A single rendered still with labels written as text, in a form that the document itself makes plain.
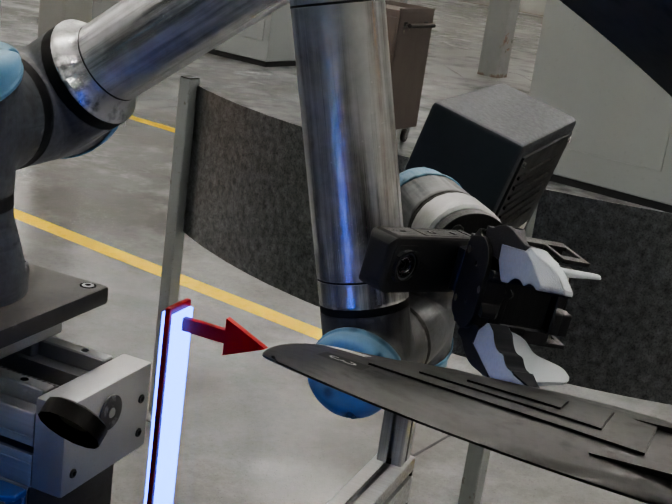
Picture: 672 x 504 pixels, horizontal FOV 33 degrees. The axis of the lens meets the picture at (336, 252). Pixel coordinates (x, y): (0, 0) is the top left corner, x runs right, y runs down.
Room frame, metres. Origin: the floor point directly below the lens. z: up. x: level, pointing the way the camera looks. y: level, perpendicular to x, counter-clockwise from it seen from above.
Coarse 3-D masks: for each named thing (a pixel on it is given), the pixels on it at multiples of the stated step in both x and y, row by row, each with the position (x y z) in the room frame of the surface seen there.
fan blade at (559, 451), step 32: (288, 352) 0.55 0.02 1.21; (320, 352) 0.58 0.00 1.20; (352, 384) 0.53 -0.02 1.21; (384, 384) 0.55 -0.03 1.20; (416, 384) 0.57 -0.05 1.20; (448, 384) 0.58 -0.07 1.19; (480, 384) 0.59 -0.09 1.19; (512, 384) 0.62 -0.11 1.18; (416, 416) 0.51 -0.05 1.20; (448, 416) 0.52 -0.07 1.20; (480, 416) 0.54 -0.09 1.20; (512, 416) 0.55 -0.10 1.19; (544, 416) 0.56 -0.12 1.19; (576, 416) 0.56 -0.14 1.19; (608, 416) 0.57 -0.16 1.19; (640, 416) 0.60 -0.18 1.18; (512, 448) 0.51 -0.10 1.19; (544, 448) 0.51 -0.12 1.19; (576, 448) 0.52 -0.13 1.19; (608, 448) 0.53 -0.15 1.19; (640, 448) 0.54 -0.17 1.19; (608, 480) 0.50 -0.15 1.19; (640, 480) 0.50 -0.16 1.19
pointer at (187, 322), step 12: (192, 324) 0.64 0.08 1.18; (204, 324) 0.64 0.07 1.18; (228, 324) 0.64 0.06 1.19; (204, 336) 0.64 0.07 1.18; (216, 336) 0.64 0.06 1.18; (228, 336) 0.64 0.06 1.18; (240, 336) 0.63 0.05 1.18; (252, 336) 0.63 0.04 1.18; (228, 348) 0.63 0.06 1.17; (240, 348) 0.63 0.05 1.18; (252, 348) 0.63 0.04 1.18; (264, 348) 0.63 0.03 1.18
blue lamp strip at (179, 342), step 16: (176, 320) 0.64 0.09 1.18; (176, 336) 0.64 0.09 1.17; (176, 352) 0.64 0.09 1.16; (176, 368) 0.65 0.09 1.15; (176, 384) 0.65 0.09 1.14; (176, 400) 0.65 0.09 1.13; (176, 416) 0.65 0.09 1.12; (176, 432) 0.65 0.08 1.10; (160, 448) 0.64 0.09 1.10; (176, 448) 0.66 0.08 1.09; (160, 464) 0.64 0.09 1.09; (176, 464) 0.66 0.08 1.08; (160, 480) 0.64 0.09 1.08; (160, 496) 0.64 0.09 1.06
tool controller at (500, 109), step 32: (480, 96) 1.30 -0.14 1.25; (512, 96) 1.37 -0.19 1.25; (448, 128) 1.19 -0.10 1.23; (480, 128) 1.18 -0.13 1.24; (512, 128) 1.21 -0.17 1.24; (544, 128) 1.27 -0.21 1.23; (416, 160) 1.20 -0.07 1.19; (448, 160) 1.19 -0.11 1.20; (480, 160) 1.17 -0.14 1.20; (512, 160) 1.16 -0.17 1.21; (544, 160) 1.29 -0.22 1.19; (480, 192) 1.17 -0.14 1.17; (512, 192) 1.20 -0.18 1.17; (512, 224) 1.29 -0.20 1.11
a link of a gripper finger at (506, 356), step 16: (480, 336) 0.78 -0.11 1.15; (496, 336) 0.76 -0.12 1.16; (512, 336) 0.77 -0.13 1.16; (480, 352) 0.77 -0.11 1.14; (496, 352) 0.75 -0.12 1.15; (512, 352) 0.75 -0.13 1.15; (528, 352) 0.77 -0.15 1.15; (496, 368) 0.74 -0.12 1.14; (512, 368) 0.73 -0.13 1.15; (528, 368) 0.75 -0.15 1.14; (544, 368) 0.76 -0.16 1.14; (560, 368) 0.77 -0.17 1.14; (528, 384) 0.71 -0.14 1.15; (544, 384) 0.74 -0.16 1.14; (560, 384) 0.75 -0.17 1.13
